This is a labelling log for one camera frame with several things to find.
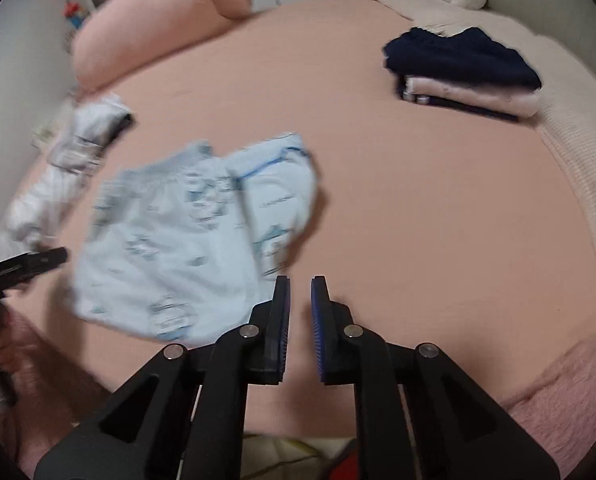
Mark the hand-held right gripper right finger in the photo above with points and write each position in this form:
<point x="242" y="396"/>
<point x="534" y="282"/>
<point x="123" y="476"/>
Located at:
<point x="318" y="330"/>

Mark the grey-green padded headboard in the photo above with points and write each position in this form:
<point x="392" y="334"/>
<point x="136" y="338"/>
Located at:
<point x="553" y="5"/>

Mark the red and black slipper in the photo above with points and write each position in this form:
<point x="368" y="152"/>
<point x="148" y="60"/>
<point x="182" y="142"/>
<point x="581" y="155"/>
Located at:
<point x="343" y="462"/>

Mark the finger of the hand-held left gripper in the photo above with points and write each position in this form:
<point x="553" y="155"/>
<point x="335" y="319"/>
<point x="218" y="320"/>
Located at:
<point x="42" y="260"/>

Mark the folded dark garment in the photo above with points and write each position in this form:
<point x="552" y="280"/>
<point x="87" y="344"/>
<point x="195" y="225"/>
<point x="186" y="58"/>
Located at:
<point x="458" y="107"/>

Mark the light blue printed pants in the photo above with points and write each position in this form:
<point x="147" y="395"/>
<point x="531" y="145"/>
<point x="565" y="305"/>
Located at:
<point x="177" y="240"/>

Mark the person's left hand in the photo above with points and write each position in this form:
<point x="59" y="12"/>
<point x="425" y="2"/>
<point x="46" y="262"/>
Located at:
<point x="5" y="355"/>

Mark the folded navy garment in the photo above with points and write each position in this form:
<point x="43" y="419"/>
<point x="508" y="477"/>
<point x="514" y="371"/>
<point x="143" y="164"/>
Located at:
<point x="458" y="55"/>

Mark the round bed with pink sheet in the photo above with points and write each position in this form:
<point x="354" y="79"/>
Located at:
<point x="428" y="210"/>

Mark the pink fuzzy robe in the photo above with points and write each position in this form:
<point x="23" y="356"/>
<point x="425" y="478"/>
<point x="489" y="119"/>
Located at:
<point x="568" y="390"/>

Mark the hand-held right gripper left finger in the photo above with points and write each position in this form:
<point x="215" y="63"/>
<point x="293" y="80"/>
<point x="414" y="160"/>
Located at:
<point x="280" y="330"/>

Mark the white garment with dark trim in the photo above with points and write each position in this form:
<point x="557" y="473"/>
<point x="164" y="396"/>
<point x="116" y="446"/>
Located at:
<point x="67" y="160"/>

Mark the beige waffle blanket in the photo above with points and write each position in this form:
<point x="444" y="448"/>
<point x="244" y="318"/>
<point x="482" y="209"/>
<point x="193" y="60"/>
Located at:
<point x="578" y="135"/>

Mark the folded pink garment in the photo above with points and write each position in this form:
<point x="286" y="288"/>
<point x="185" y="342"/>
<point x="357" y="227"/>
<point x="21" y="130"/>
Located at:
<point x="493" y="97"/>

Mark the rolled pink duvet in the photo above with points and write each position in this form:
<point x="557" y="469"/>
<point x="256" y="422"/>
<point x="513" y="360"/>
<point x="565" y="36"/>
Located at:
<point x="167" y="20"/>

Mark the red and blue toy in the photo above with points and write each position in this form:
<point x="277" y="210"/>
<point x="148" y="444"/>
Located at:
<point x="74" y="12"/>

